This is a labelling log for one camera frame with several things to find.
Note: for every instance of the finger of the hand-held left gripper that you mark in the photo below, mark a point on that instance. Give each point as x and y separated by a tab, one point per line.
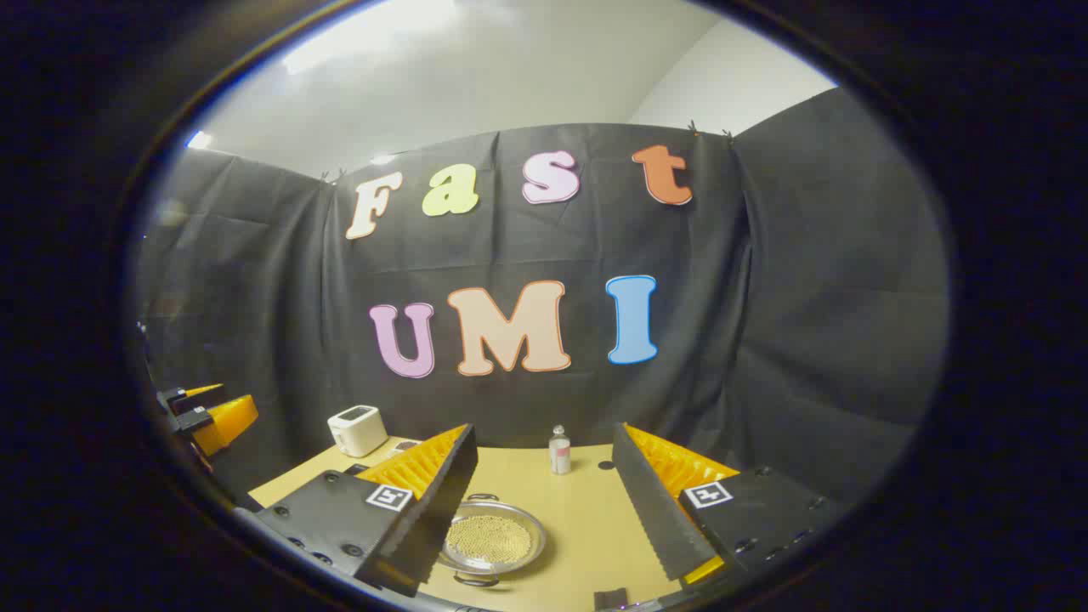
191	395
223	423

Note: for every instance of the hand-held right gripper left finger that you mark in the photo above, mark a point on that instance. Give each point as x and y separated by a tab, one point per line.
442	501

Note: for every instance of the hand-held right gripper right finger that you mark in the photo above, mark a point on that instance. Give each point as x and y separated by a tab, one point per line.
650	501

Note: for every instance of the stainless steel pot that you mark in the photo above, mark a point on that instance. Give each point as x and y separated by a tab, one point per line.
491	537

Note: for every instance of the black induction cooktop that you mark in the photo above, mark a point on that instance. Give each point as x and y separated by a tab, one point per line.
355	468

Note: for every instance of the heap of yellow soybeans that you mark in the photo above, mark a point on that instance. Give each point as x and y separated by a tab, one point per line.
489	539

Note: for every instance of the white divided bean dish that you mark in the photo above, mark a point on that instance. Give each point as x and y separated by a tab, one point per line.
405	446

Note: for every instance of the small pink label bottle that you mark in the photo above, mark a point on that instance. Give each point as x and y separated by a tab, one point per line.
559	455

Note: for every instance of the white toaster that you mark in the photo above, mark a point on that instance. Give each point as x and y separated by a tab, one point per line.
357	429

